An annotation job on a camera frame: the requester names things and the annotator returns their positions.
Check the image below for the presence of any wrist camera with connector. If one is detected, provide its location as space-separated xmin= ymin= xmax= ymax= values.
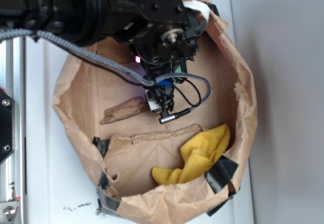
xmin=144 ymin=68 xmax=192 ymax=125

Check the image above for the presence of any aluminium frame rail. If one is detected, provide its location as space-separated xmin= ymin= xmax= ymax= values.
xmin=1 ymin=38 xmax=26 ymax=223

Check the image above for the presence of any black tape strip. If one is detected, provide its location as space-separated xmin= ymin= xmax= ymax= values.
xmin=92 ymin=137 xmax=122 ymax=213
xmin=204 ymin=155 xmax=240 ymax=217

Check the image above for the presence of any black tape strip left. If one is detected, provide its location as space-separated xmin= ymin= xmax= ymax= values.
xmin=92 ymin=137 xmax=122 ymax=213

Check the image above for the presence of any grey braided cable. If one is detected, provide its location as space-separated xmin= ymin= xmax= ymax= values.
xmin=0 ymin=28 xmax=211 ymax=113

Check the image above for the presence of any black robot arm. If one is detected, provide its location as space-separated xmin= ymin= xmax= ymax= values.
xmin=1 ymin=0 xmax=201 ymax=65

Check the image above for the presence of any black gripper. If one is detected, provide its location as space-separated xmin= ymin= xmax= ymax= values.
xmin=105 ymin=0 xmax=202 ymax=68

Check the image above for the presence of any black tape strip right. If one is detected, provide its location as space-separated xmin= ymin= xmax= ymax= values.
xmin=204 ymin=155 xmax=240 ymax=217

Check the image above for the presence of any brown paper bag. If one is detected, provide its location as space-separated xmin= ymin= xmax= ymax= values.
xmin=53 ymin=0 xmax=257 ymax=223

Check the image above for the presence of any black octagonal mount plate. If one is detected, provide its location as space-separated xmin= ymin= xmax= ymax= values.
xmin=0 ymin=87 xmax=15 ymax=165

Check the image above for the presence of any yellow microfiber cloth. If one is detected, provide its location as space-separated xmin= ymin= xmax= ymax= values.
xmin=151 ymin=124 xmax=230 ymax=185

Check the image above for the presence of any brown wood piece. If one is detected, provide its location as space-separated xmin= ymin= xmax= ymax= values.
xmin=100 ymin=97 xmax=149 ymax=125

